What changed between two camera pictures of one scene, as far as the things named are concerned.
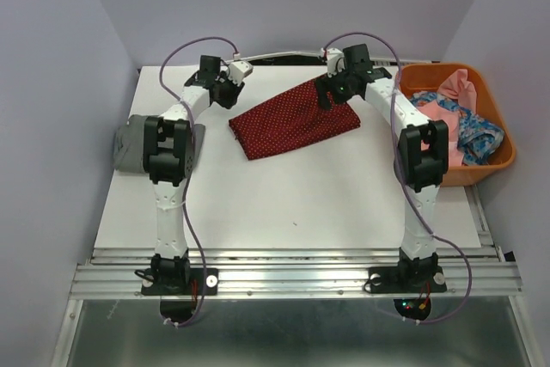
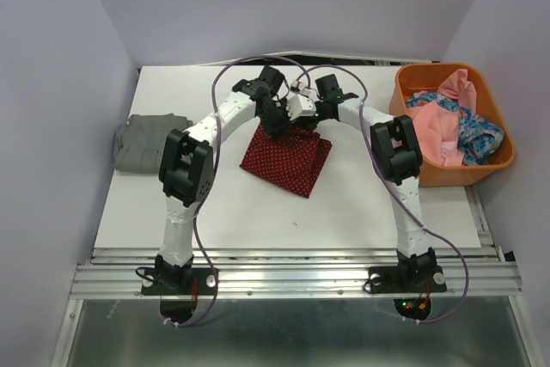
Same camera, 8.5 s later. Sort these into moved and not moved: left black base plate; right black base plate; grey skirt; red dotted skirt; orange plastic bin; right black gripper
Moved: red dotted skirt; right black gripper
Not moved: orange plastic bin; left black base plate; grey skirt; right black base plate
